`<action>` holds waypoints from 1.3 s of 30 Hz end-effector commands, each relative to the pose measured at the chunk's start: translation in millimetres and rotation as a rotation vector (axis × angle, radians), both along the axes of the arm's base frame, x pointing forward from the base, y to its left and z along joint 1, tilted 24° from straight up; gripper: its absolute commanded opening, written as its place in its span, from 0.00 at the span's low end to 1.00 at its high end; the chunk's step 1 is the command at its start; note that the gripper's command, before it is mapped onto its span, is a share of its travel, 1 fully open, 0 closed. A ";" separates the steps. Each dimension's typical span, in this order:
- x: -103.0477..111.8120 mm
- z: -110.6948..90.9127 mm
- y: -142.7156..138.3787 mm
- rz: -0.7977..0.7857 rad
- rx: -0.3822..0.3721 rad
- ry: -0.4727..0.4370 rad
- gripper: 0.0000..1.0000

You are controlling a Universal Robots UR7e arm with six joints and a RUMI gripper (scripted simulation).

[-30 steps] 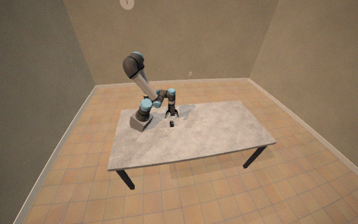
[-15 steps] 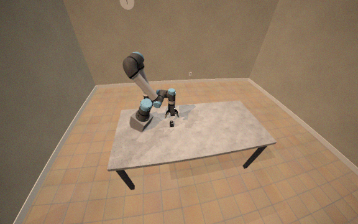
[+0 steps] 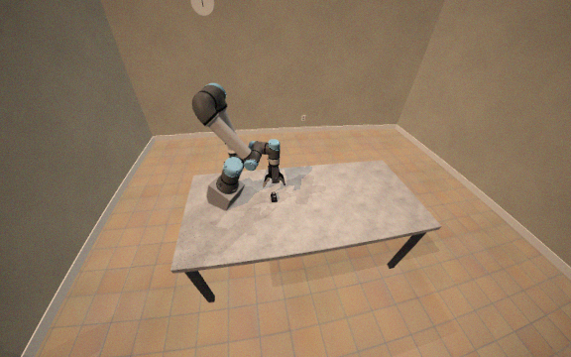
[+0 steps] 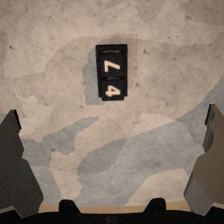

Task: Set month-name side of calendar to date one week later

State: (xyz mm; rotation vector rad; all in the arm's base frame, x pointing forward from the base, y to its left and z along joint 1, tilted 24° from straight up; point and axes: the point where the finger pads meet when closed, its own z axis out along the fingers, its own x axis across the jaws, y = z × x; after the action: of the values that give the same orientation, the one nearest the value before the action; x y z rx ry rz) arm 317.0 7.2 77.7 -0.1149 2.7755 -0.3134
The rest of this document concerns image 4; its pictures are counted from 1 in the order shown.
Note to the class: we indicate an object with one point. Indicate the black rectangular tray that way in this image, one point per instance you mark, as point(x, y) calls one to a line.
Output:
point(124, 47)

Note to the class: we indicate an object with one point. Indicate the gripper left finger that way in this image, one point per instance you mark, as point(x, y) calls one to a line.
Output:
point(20, 193)

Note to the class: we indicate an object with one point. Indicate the black cube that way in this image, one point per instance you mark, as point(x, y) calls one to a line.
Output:
point(112, 63)
point(112, 88)

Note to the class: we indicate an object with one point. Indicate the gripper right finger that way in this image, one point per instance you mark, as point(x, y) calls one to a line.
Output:
point(204, 192)

